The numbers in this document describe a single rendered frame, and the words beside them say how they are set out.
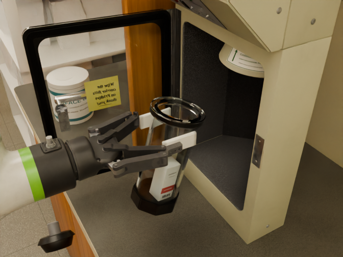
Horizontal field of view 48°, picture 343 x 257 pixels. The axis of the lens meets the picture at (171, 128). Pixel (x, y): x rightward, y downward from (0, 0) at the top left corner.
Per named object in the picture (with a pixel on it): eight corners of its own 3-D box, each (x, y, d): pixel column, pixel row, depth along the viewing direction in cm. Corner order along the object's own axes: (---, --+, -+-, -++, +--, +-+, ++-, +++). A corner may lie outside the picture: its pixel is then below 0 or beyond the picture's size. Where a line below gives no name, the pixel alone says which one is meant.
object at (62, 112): (71, 131, 85) (67, 109, 81) (61, 133, 84) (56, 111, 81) (69, 126, 86) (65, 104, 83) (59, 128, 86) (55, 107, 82)
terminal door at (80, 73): (171, 154, 104) (171, 8, 80) (57, 185, 94) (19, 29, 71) (170, 153, 104) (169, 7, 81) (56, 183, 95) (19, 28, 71)
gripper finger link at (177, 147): (155, 149, 68) (163, 158, 66) (179, 140, 70) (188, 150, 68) (155, 155, 69) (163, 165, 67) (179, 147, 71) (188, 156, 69)
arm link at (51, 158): (36, 179, 71) (49, 212, 64) (22, 128, 64) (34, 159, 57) (68, 169, 73) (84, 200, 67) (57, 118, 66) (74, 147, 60)
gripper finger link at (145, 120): (141, 129, 77) (139, 127, 77) (171, 120, 80) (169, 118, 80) (140, 117, 75) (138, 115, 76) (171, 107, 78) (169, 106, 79)
